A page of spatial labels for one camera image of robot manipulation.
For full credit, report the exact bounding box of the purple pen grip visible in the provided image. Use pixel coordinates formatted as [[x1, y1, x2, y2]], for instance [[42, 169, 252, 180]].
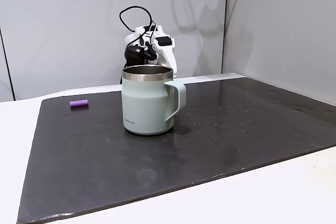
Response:
[[69, 99, 89, 110]]

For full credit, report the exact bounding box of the pale green steel mug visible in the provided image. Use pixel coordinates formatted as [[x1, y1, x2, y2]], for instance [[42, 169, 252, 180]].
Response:
[[121, 65, 187, 136]]

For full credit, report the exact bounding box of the black table mat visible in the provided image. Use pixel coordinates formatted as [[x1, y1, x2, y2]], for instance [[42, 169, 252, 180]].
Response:
[[16, 76, 336, 224]]

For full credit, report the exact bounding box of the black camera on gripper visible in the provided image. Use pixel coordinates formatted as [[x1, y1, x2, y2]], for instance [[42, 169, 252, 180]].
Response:
[[125, 45, 159, 67]]

